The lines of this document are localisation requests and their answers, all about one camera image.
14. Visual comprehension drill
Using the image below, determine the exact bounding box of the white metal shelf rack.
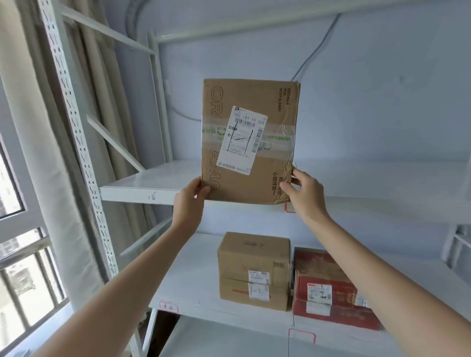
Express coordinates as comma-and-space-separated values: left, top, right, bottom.
37, 0, 471, 357

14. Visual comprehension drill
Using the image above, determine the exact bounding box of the grey wall cable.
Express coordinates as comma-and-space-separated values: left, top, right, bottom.
292, 13, 342, 82

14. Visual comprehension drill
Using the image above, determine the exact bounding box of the brown cardboard box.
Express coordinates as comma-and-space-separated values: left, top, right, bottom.
217, 232, 292, 312

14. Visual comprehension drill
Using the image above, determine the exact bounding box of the red cardboard box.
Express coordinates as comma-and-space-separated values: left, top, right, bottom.
292, 247, 382, 331

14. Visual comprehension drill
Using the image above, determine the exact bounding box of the person's left forearm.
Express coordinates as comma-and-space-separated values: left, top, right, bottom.
35, 217, 196, 357

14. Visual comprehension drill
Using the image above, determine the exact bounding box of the beige curtain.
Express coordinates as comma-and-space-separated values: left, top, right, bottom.
0, 0, 155, 284

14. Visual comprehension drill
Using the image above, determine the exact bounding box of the white shipping label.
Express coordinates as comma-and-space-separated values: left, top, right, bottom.
216, 104, 268, 174

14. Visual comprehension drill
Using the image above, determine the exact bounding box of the person's left hand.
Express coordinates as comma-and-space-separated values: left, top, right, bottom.
172, 177, 212, 233

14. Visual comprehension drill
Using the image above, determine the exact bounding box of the brown cardboard parcel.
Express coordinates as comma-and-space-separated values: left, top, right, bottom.
200, 78, 301, 205

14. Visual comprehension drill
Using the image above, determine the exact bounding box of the person's right forearm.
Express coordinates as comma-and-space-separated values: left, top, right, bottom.
305, 213, 471, 357

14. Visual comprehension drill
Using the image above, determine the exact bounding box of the window with metal bars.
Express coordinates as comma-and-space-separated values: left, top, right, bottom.
0, 74, 74, 357

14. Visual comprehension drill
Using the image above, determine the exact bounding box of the person's right hand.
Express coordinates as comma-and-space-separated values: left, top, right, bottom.
280, 169, 329, 224

